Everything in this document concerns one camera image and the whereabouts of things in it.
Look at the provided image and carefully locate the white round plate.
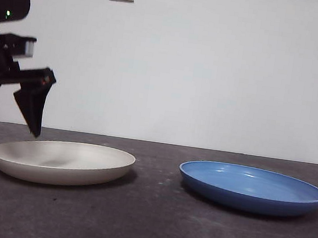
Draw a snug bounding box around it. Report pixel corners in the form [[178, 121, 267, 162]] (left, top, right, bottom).
[[0, 132, 138, 196]]

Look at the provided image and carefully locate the blue round plate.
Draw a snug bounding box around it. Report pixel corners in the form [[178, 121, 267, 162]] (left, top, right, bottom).
[[174, 156, 318, 222]]

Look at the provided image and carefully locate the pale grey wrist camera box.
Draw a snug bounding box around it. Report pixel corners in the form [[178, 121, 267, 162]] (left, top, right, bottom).
[[0, 32, 38, 60]]

